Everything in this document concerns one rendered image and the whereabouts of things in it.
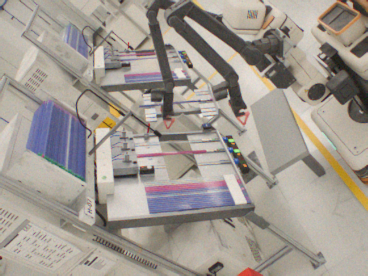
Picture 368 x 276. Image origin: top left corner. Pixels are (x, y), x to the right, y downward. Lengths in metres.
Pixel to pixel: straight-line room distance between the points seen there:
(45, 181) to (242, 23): 1.12
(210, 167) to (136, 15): 4.68
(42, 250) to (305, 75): 1.54
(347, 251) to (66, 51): 2.36
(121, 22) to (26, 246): 5.09
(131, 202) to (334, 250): 1.26
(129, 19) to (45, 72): 3.69
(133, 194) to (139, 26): 4.86
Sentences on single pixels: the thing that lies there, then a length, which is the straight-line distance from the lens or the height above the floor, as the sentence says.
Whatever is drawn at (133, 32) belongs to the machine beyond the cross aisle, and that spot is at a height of 0.28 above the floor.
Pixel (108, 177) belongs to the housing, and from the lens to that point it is 1.89.
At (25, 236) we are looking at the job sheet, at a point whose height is 1.49.
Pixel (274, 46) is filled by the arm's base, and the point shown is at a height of 1.20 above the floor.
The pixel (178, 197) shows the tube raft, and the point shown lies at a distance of 1.89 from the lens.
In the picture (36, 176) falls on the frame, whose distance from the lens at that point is 1.74.
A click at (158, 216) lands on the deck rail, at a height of 1.07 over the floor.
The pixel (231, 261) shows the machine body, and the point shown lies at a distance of 2.19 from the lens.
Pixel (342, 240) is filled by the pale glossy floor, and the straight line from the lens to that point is 2.45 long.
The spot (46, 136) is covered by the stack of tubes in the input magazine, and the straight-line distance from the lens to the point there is 1.86.
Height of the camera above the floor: 2.10
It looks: 32 degrees down
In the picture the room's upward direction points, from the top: 53 degrees counter-clockwise
